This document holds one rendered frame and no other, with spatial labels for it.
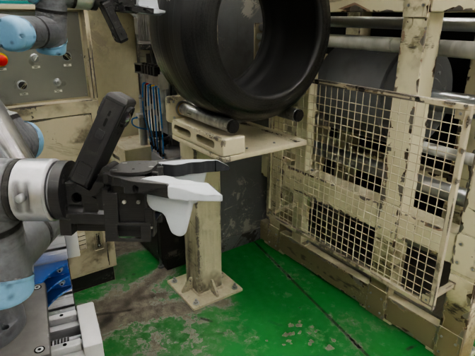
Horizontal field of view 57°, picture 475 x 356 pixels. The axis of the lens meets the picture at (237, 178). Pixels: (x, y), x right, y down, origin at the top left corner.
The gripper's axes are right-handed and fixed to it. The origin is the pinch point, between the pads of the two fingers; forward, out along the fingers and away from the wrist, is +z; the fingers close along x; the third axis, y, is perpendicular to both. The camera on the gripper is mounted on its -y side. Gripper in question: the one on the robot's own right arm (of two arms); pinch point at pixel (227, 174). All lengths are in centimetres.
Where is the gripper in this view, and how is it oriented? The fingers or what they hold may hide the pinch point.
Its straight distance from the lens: 50.8
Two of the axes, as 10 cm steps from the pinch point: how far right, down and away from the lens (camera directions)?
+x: -0.2, 2.3, -9.7
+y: 0.0, 9.7, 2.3
